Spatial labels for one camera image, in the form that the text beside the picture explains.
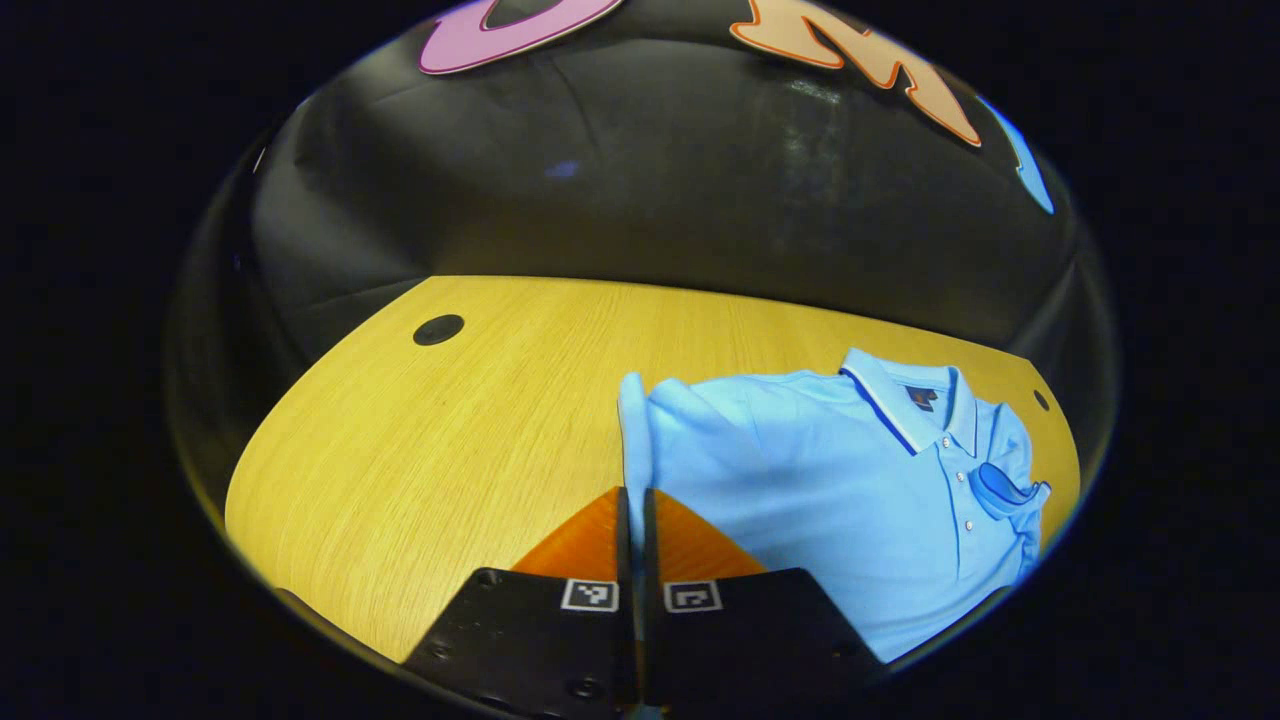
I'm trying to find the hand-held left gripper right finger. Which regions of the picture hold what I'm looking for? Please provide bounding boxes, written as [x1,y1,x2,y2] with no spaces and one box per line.
[640,488,889,713]

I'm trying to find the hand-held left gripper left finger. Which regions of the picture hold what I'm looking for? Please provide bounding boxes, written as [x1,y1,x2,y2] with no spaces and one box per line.
[400,487,641,720]

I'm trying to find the light blue polo T-shirt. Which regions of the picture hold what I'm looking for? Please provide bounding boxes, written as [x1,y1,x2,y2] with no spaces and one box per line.
[617,347,1053,664]

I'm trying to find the black backdrop cloth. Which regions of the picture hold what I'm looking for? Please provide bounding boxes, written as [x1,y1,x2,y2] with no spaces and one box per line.
[165,0,1119,426]

